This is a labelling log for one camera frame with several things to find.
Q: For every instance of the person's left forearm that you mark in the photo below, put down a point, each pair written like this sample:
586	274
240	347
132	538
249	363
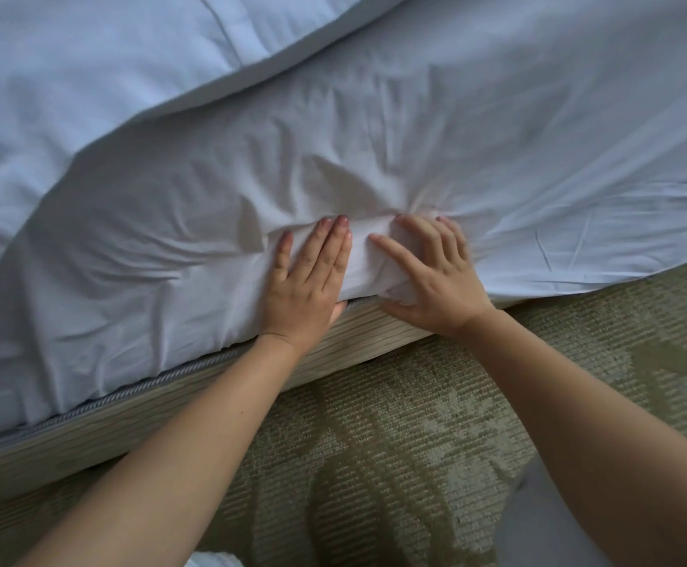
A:
166	466

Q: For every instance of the person's right forearm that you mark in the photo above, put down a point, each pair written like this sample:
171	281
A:
615	443

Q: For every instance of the white duvet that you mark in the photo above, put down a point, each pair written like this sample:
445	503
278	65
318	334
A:
84	88

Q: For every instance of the person's white shirt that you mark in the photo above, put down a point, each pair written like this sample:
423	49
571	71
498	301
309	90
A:
213	561

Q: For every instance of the person's right hand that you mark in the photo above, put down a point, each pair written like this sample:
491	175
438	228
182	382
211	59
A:
444	289

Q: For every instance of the white bed sheet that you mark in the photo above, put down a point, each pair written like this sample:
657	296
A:
497	136

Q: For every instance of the person's left hand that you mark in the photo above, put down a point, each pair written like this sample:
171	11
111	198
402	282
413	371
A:
302	301

